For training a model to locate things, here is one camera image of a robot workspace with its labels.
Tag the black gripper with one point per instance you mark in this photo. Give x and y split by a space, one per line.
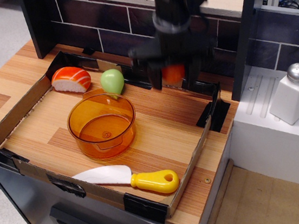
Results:
168 49

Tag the orange toy carrot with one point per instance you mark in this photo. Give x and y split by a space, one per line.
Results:
173 74

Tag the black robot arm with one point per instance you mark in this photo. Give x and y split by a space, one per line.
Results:
174 16

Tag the cardboard fence with black tape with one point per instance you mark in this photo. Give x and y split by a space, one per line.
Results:
66 124

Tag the transparent orange plastic pot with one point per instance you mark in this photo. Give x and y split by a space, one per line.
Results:
102 126

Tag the green toy pear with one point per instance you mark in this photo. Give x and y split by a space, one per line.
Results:
112 82

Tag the toy salmon sushi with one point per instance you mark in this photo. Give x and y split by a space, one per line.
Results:
71 79

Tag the white salt shaker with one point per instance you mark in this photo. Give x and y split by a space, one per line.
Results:
285 102

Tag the white toy sink counter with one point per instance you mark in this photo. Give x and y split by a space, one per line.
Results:
261 142

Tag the dark shelf post right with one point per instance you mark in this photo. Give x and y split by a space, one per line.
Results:
246 36

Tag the dark shelf post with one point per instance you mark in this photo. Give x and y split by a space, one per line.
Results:
246 36
39 25

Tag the toy knife yellow handle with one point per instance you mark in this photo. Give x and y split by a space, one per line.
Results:
164 181

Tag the dark shelf post left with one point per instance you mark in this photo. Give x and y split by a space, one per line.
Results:
39 25

